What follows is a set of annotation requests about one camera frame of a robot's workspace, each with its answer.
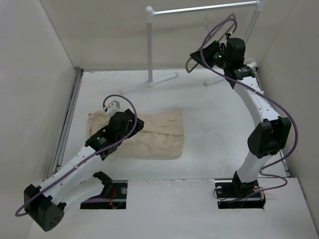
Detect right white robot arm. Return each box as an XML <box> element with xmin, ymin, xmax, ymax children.
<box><xmin>190</xmin><ymin>38</ymin><xmax>292</xmax><ymax>200</ymax></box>

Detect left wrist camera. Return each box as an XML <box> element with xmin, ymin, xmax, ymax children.
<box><xmin>104</xmin><ymin>100</ymin><xmax>121</xmax><ymax>117</ymax></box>

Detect white clothes rack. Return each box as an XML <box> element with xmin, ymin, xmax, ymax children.
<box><xmin>120</xmin><ymin>0</ymin><xmax>265</xmax><ymax>95</ymax></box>

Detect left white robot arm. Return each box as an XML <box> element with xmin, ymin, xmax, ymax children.
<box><xmin>22</xmin><ymin>109</ymin><xmax>144</xmax><ymax>232</ymax></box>

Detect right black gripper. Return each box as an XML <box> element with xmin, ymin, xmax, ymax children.
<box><xmin>190</xmin><ymin>40</ymin><xmax>231</xmax><ymax>71</ymax></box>

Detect beige trousers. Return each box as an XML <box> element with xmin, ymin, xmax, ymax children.
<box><xmin>89</xmin><ymin>110</ymin><xmax>184</xmax><ymax>160</ymax></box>

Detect grey clothes hanger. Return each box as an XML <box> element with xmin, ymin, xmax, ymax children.
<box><xmin>185</xmin><ymin>12</ymin><xmax>237</xmax><ymax>74</ymax></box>

